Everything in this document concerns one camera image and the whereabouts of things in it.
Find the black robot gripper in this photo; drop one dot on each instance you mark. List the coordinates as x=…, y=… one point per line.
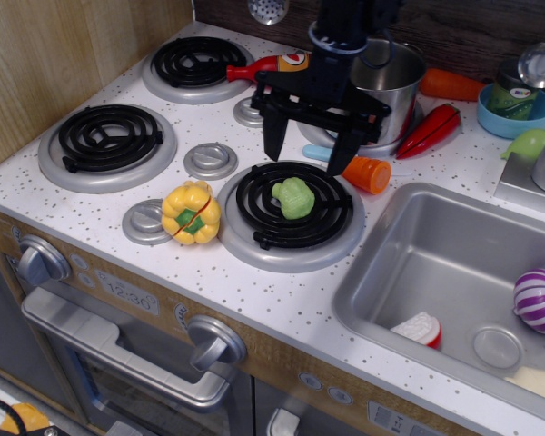
x=322, y=95

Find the green toy broccoli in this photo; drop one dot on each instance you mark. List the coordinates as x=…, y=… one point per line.
x=295, y=197

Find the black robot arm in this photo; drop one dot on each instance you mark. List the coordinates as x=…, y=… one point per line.
x=352, y=23

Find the stainless steel pot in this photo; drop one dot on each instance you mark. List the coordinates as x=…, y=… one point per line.
x=391, y=73

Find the blue toy knife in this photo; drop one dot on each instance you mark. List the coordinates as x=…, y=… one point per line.
x=323, y=154

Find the grey stove knob back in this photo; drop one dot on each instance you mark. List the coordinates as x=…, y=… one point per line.
x=247, y=116

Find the grey stove knob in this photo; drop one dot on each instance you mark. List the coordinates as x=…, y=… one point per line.
x=210, y=161
x=142, y=223
x=247, y=116

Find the orange toy carrot front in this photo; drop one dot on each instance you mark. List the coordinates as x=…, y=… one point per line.
x=370, y=175

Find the orange toy carrot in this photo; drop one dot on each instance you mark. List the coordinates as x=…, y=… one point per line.
x=370, y=175
x=439, y=83

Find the red toy ketchup bottle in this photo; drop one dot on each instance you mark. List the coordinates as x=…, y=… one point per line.
x=285, y=63

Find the grey stove knob middle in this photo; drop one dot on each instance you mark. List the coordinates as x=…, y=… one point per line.
x=210, y=161

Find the front right black burner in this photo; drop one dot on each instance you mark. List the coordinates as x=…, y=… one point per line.
x=254, y=230

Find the black burner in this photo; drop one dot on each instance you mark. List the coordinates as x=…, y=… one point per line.
x=107, y=148
x=254, y=230
x=192, y=70

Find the red toy chili pepper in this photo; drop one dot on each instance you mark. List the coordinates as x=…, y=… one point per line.
x=438, y=125

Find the silver skimmer spoon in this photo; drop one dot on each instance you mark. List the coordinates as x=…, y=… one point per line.
x=268, y=12

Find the orange toy carrot back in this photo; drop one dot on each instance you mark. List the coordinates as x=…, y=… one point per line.
x=439, y=83

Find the back left black burner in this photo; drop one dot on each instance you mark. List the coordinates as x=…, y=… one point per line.
x=192, y=70

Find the yellow toy bell pepper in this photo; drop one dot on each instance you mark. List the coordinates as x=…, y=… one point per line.
x=190, y=213

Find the grey toy sink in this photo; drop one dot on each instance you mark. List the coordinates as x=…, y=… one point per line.
x=457, y=259

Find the grey stove knob front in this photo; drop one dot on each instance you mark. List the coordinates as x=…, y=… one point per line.
x=142, y=223

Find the green toy can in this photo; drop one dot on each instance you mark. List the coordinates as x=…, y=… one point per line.
x=510, y=97

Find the front left black burner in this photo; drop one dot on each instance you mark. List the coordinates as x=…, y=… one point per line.
x=107, y=148

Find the green toy pear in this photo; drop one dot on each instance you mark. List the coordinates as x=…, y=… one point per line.
x=529, y=144

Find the red white toy piece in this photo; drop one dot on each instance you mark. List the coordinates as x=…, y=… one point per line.
x=422, y=328

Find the right oven dial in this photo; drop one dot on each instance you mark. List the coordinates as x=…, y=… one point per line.
x=213, y=342

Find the oven dial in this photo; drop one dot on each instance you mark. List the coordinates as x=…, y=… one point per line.
x=213, y=342
x=41, y=261

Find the blue plastic bowl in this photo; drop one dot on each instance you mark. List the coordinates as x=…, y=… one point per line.
x=505, y=127

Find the purple striped toy onion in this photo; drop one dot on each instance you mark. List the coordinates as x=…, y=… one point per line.
x=529, y=299

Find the left oven dial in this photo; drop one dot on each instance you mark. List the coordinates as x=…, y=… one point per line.
x=41, y=261

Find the yellow toy on floor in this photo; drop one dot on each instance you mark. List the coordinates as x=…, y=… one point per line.
x=31, y=417

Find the grey oven door handle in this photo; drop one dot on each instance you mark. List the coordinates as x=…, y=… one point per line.
x=95, y=337

